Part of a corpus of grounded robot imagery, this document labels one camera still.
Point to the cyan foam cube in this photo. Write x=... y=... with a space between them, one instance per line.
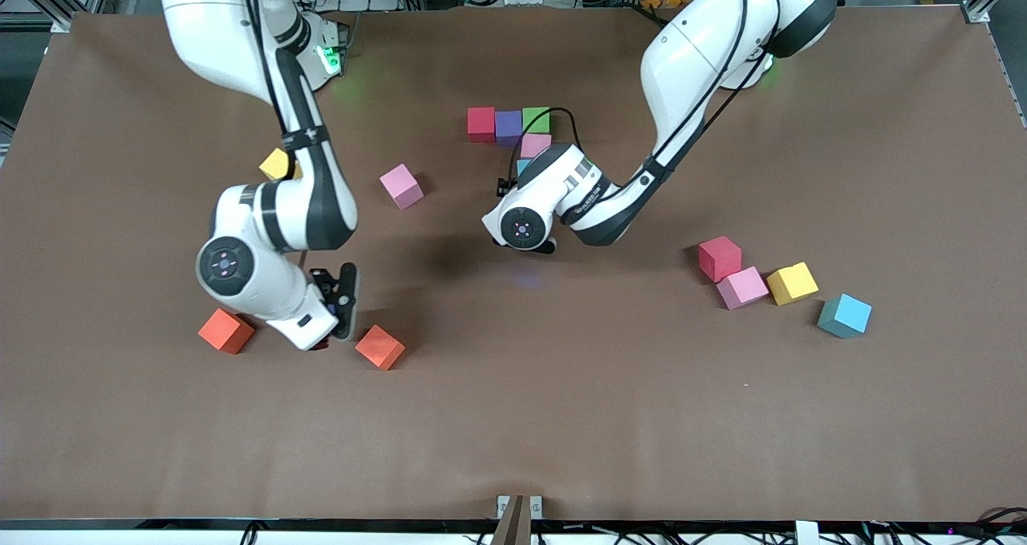
x=522 y=166
x=844 y=315

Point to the pink foam cube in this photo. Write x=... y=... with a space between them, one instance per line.
x=742 y=287
x=536 y=144
x=401 y=186

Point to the purple foam cube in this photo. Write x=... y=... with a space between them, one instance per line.
x=509 y=128

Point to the red foam cube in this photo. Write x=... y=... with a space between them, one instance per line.
x=720 y=258
x=481 y=124

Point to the green foam cube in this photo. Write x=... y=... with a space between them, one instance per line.
x=536 y=119

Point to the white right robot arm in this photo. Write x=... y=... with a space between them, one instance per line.
x=209 y=31

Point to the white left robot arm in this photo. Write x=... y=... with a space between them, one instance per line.
x=690 y=55

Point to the orange foam cube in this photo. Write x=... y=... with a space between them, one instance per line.
x=225 y=331
x=379 y=347

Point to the yellow foam cube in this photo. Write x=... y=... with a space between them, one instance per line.
x=275 y=164
x=792 y=283

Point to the white label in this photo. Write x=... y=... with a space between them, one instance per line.
x=806 y=533

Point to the silver metal bracket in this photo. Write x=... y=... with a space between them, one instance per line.
x=503 y=506

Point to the brown post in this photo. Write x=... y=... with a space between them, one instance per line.
x=513 y=525

